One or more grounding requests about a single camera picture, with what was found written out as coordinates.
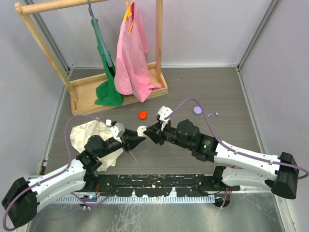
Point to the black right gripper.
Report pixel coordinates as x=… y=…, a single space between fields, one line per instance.
x=156 y=134

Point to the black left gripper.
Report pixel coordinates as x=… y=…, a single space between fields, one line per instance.
x=133 y=139

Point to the white earbud charging case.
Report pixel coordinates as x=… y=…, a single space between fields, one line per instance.
x=141 y=130

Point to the orange earbud charging case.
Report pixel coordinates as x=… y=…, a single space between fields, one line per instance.
x=142 y=115

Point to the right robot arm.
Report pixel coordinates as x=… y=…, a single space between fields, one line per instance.
x=247 y=168

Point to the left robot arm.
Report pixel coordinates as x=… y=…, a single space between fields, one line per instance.
x=26 y=198

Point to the cream crumpled cloth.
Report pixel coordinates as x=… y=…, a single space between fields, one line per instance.
x=91 y=137

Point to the pink shirt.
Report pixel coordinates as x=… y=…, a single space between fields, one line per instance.
x=131 y=72

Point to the wooden clothes rack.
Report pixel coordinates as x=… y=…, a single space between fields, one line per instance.
x=83 y=91

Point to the grey clothes hanger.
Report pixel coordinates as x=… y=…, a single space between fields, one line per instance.
x=101 y=44

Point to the yellow clothes hanger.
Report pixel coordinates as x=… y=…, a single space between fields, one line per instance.
x=129 y=14

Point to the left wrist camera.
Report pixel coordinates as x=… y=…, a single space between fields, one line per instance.
x=117 y=130

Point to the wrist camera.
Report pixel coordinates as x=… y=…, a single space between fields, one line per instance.
x=117 y=130
x=162 y=116

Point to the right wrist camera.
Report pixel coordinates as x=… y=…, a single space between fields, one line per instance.
x=162 y=116

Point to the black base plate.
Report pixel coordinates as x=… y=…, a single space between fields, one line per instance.
x=156 y=185

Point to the slotted cable duct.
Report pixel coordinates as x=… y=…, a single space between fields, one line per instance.
x=159 y=200

